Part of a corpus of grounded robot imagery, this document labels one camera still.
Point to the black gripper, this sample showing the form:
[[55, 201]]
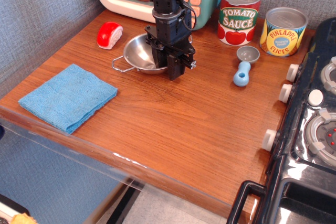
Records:
[[169, 40]]

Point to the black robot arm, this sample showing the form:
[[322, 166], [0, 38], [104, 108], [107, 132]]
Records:
[[169, 6]]

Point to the blue folded towel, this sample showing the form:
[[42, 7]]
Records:
[[68, 99]]

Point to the red white toy sushi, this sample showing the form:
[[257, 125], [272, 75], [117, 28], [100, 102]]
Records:
[[108, 35]]

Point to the blue grey measuring scoop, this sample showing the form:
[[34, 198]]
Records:
[[247, 55]]

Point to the tomato sauce can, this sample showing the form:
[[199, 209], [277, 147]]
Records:
[[237, 21]]

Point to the pineapple slices can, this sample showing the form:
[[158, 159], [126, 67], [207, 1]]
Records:
[[283, 31]]

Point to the white stove knob middle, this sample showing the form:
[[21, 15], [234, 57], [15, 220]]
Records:
[[285, 93]]

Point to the white stove knob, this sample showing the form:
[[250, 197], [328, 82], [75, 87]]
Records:
[[292, 72], [285, 93], [269, 139]]

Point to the white stove knob rear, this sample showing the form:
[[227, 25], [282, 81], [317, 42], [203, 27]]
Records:
[[292, 72]]

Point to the white stove knob front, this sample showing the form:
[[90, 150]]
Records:
[[269, 139]]

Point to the white round stove button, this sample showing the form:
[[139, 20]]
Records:
[[315, 97]]

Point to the grey rear stove burner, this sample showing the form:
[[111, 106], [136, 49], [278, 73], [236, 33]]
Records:
[[325, 76]]

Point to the grey stove burner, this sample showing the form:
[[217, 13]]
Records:
[[325, 76], [320, 136]]

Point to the grey front stove burner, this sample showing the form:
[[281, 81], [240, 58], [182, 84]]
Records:
[[320, 136]]

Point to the black toy stove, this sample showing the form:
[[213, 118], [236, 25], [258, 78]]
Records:
[[300, 187]]

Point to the yellow object at corner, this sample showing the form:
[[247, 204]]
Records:
[[23, 219]]

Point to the black oven door handle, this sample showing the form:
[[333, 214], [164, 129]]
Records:
[[247, 188]]

